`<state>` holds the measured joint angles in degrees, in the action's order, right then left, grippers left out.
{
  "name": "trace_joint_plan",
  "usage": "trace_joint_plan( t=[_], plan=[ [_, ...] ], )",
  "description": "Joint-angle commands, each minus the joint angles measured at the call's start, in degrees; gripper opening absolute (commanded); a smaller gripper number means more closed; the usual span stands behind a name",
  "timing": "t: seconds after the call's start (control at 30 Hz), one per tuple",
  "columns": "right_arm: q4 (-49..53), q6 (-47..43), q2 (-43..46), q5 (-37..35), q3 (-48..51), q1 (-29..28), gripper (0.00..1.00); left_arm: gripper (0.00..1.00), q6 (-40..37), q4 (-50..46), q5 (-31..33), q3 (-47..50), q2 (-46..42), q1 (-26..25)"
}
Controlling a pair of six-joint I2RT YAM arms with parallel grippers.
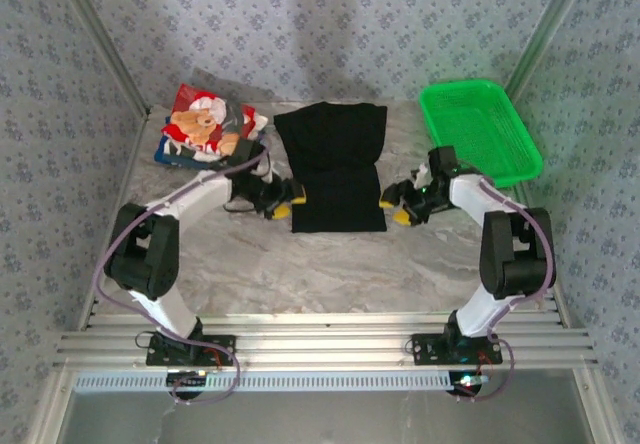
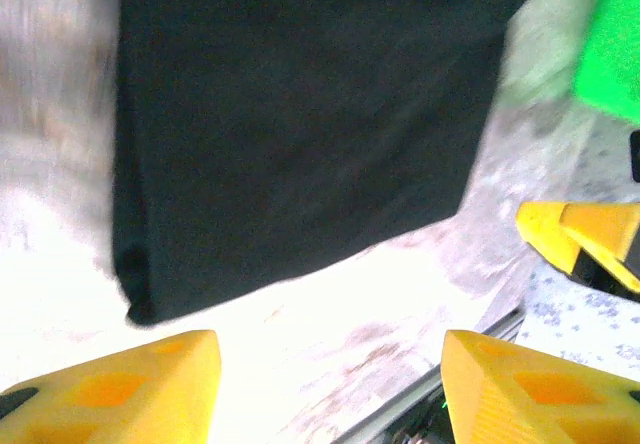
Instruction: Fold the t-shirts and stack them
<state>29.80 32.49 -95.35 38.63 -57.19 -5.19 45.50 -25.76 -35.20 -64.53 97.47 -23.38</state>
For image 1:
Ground black t-shirt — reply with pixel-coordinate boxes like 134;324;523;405
273;102;389;234

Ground green plastic basket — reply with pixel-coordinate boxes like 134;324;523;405
418;78;545;189

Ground folded navy blue t-shirt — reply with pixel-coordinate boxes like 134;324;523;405
152;133;236;170

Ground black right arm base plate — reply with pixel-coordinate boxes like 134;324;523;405
410;332;504;365

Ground aluminium side rail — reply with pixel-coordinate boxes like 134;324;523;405
29;108;154;444
517;186;619;444

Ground aluminium rail frame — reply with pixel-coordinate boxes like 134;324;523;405
54;308;599;370

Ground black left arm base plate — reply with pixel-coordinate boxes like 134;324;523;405
145;334;237;368

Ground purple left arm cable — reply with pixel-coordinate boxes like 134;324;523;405
94;143;274;405

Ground white slotted cable duct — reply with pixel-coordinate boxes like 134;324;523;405
74;371;481;394

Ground aluminium corner post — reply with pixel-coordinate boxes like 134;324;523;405
52;0;154;118
504;0;601;90

